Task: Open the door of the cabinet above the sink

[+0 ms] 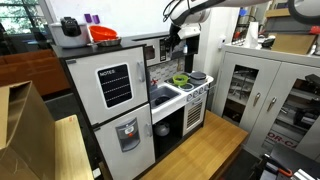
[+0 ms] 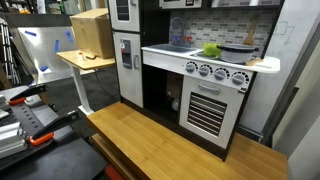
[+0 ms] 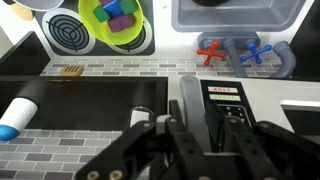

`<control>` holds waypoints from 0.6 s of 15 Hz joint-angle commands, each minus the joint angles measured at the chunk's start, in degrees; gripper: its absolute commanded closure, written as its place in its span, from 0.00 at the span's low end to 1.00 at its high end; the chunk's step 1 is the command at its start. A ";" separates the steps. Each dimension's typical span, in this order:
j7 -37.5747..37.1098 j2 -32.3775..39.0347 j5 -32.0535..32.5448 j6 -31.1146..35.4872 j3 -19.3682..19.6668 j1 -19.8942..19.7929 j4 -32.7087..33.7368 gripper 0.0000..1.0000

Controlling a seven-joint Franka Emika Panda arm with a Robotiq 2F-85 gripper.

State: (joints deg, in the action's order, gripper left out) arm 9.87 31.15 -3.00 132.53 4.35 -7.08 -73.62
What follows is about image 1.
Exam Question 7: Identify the white wall dispenser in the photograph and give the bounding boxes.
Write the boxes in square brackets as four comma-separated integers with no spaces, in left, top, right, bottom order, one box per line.
[217,34,228,51]

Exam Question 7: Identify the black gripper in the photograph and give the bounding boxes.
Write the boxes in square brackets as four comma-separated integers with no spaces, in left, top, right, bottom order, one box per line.
[164,23,183,54]

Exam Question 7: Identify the white oven door with vents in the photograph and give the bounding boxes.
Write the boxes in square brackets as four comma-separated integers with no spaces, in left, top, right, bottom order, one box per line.
[182,92,209,137]

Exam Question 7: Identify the green bowl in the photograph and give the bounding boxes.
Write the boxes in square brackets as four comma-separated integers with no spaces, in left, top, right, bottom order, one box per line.
[171,73,190,87]

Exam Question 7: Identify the silver toy kettle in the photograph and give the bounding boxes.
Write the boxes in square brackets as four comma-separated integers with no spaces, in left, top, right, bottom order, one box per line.
[152,121,171,138]

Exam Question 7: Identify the metal plate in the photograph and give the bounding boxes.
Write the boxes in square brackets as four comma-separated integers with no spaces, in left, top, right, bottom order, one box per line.
[94,36,123,48]

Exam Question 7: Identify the orange bowl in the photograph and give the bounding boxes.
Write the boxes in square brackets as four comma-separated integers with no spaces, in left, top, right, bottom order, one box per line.
[87,24,119,43]

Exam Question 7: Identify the paper towel roll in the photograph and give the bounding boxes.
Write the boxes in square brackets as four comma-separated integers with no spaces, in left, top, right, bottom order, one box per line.
[247,21,261,50]

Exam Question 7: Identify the large cardboard box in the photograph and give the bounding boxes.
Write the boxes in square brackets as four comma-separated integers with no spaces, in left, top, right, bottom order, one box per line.
[0,80,56,180]

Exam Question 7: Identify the grey pot with dark rim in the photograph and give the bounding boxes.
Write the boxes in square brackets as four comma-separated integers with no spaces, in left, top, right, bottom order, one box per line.
[188,70,208,86]

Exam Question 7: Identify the white fridge door with dispenser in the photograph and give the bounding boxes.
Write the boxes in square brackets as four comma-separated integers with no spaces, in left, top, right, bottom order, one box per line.
[92,103,157,180]

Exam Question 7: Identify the toy kitchen cabinet frame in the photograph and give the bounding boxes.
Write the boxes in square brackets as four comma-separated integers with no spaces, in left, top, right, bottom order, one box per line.
[51,31,215,180]

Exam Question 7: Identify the black clamp with orange handle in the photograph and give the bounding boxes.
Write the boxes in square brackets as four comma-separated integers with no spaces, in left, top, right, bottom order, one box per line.
[262,152,295,178]

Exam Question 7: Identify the white storage cabinet glass doors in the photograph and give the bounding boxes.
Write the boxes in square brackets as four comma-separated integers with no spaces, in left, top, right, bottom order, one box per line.
[211,43,320,162]

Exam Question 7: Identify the grey toy sink basin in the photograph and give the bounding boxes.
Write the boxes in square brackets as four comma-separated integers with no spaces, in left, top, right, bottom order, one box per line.
[148,84,183,110]

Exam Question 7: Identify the wooden desk with white leg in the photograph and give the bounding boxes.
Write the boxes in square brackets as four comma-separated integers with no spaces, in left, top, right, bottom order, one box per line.
[53,114,102,180]

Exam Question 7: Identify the white microwave style cabinet door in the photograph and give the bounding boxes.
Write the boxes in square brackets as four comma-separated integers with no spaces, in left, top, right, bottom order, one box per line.
[133,34,175,68]

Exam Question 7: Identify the small flat cardboard box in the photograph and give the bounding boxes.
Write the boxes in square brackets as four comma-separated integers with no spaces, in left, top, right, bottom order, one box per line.
[271,32,318,56]

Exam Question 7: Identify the brown wooden bench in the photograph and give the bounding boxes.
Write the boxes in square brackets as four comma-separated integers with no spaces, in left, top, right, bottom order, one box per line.
[0,48,72,98]

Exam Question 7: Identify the white fridge door with chalkboard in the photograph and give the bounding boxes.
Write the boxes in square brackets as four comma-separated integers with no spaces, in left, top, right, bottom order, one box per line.
[65,46,150,127]

